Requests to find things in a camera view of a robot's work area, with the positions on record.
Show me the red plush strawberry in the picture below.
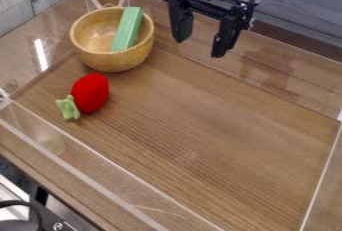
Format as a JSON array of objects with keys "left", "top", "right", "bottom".
[{"left": 54, "top": 73, "right": 109, "bottom": 120}]

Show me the green rectangular block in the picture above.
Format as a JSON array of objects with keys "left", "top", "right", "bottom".
[{"left": 110, "top": 7, "right": 142, "bottom": 51}]

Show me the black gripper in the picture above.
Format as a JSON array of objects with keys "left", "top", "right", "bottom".
[{"left": 166, "top": 0, "right": 259, "bottom": 58}]

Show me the brown wooden bowl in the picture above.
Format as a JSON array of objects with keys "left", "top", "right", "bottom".
[{"left": 69, "top": 7, "right": 154, "bottom": 72}]

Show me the black cable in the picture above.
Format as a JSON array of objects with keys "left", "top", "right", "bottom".
[{"left": 0, "top": 199, "right": 45, "bottom": 231}]

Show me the black table leg bracket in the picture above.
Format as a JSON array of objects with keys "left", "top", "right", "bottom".
[{"left": 29, "top": 185, "right": 76, "bottom": 231}]

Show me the clear acrylic tray wall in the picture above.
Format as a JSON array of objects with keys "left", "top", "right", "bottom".
[{"left": 0, "top": 0, "right": 342, "bottom": 231}]

